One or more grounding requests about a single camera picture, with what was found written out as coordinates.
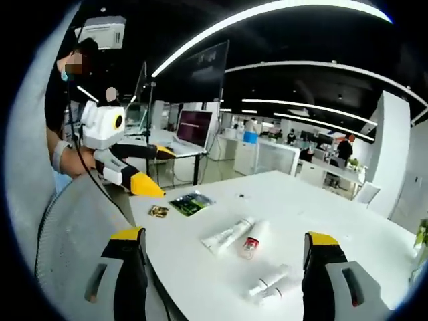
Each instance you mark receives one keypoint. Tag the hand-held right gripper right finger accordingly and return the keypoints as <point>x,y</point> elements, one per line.
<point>327,267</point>

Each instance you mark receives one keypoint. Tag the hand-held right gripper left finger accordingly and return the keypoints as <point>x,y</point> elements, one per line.
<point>128,267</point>

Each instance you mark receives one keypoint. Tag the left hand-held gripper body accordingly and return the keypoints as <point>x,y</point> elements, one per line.
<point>100,128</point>

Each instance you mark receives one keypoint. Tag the slim white skincare bottle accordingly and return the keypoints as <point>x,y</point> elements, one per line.
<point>275,275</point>

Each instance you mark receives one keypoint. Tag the small white skincare tube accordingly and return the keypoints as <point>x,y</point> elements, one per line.
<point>264,292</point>

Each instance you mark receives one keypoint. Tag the white skincare bottle red cap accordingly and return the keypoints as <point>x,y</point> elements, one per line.
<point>255,239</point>

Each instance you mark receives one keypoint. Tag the large white skincare tube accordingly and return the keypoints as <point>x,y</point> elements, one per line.
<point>225,235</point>

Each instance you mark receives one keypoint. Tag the black tripod stand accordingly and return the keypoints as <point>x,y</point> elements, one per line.
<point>150,110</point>

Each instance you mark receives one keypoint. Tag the white office desk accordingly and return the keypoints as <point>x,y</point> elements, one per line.
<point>182,150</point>

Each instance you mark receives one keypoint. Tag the grey wrist band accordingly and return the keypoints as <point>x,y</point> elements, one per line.
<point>61,155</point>

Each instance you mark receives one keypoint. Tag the person's black shirt torso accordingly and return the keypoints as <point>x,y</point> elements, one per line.
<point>57,100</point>

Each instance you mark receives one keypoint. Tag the small golden packet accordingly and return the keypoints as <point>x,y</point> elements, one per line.
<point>158,211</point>

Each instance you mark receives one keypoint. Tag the grey mesh office chair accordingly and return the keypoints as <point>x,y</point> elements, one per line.
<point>77,234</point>

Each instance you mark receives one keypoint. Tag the white computer monitor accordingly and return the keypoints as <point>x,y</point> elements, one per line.
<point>194,128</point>

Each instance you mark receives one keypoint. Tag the blue face mask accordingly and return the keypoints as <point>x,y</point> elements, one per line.
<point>64,76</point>

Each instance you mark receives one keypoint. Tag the green printed packet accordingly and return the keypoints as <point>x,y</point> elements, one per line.
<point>191,203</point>

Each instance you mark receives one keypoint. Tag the white chair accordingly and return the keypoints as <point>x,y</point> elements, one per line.
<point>368,194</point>

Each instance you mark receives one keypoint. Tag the ceiling air conditioner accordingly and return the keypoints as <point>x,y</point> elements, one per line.
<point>104,31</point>

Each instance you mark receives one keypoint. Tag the green potted plant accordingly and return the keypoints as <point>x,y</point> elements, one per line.
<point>423,234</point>

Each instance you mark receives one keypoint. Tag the large black display panel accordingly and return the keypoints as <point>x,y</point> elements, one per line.
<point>209,72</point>

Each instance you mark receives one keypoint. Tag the blue water jug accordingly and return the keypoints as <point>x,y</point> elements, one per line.
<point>250,137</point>

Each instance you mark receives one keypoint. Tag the white partition desk row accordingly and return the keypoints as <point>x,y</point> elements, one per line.
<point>264,155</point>

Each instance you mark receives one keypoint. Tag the straight ceiling light strip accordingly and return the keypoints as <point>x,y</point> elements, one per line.
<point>307,108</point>

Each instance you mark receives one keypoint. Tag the long curved ceiling light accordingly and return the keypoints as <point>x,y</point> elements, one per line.
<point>254,15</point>

